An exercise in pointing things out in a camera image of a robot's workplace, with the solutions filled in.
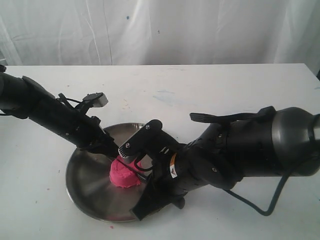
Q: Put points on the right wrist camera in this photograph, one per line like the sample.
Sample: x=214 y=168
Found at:
x=149 y=140

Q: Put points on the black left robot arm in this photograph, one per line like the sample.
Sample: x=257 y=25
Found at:
x=24 y=98

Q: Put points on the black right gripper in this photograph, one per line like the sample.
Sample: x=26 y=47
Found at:
x=171 y=179

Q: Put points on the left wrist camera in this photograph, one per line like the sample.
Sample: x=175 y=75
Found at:
x=95 y=100

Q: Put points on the white plastic backdrop sheet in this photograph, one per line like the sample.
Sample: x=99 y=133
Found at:
x=159 y=32

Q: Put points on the pink dough lump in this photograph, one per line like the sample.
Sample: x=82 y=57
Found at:
x=121 y=176

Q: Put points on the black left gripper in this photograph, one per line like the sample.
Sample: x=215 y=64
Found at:
x=71 y=123

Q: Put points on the round stainless steel plate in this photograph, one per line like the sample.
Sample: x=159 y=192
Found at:
x=89 y=187

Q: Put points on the black knife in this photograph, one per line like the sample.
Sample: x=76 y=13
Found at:
x=137 y=168

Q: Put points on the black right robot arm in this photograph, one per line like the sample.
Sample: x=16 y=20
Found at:
x=269 y=143

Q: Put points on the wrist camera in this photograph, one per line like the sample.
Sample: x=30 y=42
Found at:
x=149 y=140
x=95 y=100

